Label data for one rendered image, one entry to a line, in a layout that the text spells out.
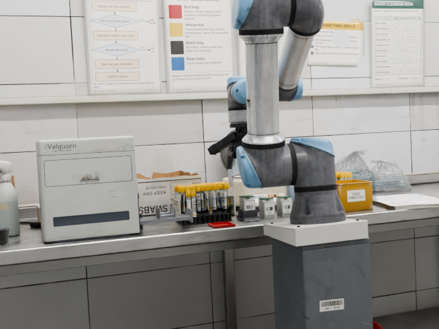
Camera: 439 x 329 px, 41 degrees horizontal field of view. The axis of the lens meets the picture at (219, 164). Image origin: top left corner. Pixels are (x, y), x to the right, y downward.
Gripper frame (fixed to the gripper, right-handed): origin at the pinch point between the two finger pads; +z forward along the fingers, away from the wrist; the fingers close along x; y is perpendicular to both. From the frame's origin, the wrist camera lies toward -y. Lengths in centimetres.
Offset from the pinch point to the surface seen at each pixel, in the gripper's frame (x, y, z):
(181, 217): -21.0, -10.4, 8.4
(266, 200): 4.8, 8.4, 6.1
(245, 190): 21.3, -5.9, 4.7
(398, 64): 110, 38, -46
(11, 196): -40, -60, -1
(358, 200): 23.4, 35.3, 8.6
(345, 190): 20.1, 31.6, 4.8
